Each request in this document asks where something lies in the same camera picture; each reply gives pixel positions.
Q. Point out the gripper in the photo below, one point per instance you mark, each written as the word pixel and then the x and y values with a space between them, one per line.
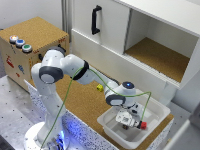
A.
pixel 126 117

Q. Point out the purple block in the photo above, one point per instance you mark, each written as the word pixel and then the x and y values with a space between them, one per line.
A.
pixel 126 127

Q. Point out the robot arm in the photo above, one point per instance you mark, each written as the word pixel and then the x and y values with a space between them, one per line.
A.
pixel 71 65

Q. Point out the yellow block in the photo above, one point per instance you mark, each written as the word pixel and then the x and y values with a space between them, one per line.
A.
pixel 99 87

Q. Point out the white plastic box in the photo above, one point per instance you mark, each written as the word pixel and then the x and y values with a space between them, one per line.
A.
pixel 156 111

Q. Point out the white sliding door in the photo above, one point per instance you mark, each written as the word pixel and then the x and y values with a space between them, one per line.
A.
pixel 113 23

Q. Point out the white cabinet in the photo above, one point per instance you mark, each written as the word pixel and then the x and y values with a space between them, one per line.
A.
pixel 160 10

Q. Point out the green button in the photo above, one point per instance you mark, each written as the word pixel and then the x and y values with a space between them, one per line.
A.
pixel 26 48

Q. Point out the wooden drawer box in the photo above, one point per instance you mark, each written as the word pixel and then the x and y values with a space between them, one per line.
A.
pixel 36 31

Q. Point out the blue button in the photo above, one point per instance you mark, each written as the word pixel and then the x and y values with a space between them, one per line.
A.
pixel 20 42

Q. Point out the red button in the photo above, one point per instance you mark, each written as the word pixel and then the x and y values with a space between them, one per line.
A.
pixel 13 38

